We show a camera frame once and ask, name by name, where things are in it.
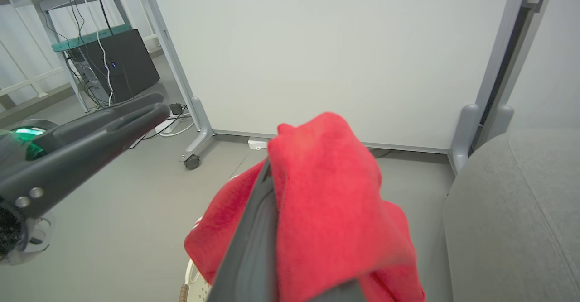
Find white railing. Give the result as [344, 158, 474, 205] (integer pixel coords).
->
[0, 3, 69, 110]

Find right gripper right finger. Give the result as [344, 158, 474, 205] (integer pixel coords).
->
[310, 280, 367, 302]

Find teal desk shelf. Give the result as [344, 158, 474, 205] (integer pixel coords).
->
[51, 24, 133, 53]

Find beige perforated laundry basket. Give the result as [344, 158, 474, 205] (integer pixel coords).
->
[179, 218, 213, 302]

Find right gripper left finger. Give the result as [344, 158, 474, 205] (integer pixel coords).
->
[206, 157, 279, 302]

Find black computer tower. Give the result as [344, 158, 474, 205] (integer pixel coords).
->
[75, 29, 161, 106]

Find white power strip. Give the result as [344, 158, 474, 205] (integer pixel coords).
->
[154, 114, 183, 136]

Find grey fabric sofa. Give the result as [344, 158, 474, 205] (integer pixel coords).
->
[443, 128, 580, 302]

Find white hanging cable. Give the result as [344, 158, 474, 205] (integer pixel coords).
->
[76, 0, 115, 107]

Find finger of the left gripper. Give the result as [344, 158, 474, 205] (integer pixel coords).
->
[34, 91, 165, 154]
[0, 103, 171, 221]

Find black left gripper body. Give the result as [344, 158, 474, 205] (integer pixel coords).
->
[0, 119, 59, 267]

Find red white-striped clothing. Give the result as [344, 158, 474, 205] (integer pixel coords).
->
[184, 112, 426, 302]

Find white partition panel grey frame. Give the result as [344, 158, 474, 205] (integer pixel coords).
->
[134, 0, 532, 176]
[471, 0, 580, 151]

